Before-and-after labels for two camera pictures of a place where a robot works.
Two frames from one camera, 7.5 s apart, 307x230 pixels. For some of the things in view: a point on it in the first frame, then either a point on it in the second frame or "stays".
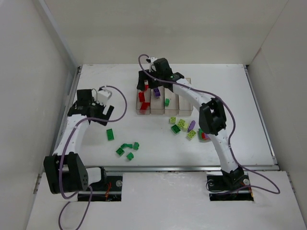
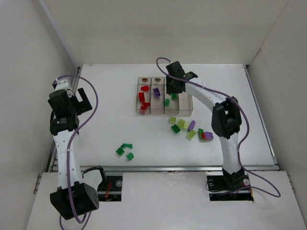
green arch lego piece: (126, 145) stays
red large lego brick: (144, 107) stays
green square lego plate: (120, 151) stays
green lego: (167, 101) stays
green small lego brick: (135, 145) → (174, 96)
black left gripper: (101, 114) → (84, 103)
